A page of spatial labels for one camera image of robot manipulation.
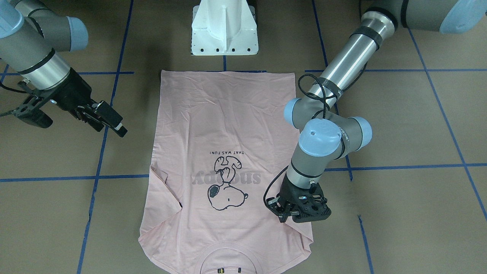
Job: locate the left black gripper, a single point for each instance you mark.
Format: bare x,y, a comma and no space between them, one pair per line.
288,193

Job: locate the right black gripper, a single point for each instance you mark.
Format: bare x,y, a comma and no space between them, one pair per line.
74,93

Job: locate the pink Snoopy t-shirt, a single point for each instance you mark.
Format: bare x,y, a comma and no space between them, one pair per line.
220,140

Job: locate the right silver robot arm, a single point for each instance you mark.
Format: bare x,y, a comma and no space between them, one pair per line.
32,37

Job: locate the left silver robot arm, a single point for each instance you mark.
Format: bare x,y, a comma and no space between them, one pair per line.
325,136

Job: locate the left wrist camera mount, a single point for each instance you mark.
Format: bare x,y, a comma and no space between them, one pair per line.
310,204

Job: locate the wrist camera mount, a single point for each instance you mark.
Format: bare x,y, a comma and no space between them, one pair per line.
310,204
30,112

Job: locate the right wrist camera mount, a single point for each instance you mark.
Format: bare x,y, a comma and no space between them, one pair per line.
30,112

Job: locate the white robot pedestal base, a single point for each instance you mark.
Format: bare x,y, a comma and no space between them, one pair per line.
224,28

